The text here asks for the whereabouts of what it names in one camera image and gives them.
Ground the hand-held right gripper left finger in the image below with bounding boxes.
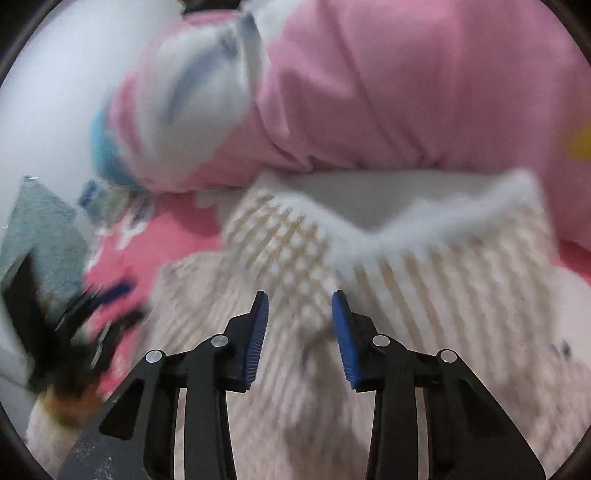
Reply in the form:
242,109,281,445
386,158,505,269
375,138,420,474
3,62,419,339
58,290,270,480

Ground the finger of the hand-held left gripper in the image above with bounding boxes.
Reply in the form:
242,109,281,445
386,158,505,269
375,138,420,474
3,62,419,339
65,282,136,324
88,308,151,370

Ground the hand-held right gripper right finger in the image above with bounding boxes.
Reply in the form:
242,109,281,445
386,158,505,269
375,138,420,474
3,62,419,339
331,290,548,480

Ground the beige checkered knit garment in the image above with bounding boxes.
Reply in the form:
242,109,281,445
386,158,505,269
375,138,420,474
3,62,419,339
28,168,587,480

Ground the pink floral blanket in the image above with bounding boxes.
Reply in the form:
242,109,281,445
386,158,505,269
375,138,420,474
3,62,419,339
83,187,591,407

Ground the teal cloth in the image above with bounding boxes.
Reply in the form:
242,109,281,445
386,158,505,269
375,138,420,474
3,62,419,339
0,178,90,296

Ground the blue white packet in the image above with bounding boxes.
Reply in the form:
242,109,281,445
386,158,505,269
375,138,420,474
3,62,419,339
78,180,112,217

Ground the pink printed quilt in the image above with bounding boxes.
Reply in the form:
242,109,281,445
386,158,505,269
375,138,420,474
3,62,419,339
90,0,591,250

